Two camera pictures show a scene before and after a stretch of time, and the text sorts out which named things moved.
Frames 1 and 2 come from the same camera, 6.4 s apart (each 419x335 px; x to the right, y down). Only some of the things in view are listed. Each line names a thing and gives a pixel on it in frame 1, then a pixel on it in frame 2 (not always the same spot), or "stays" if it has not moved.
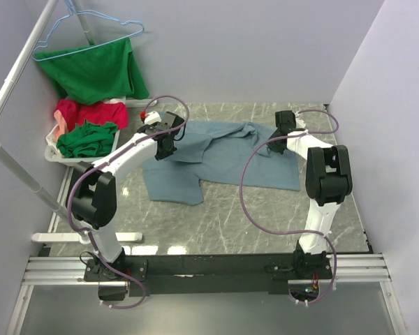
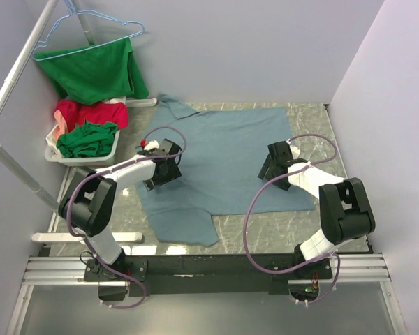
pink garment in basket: x=62 y=126 stays
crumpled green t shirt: x=88 y=139 stays
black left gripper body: x=165 y=153 to x=172 y=174
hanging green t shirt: x=95 y=73 stays
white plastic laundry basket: x=52 y=152 stays
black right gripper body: x=272 y=145 to x=271 y=173
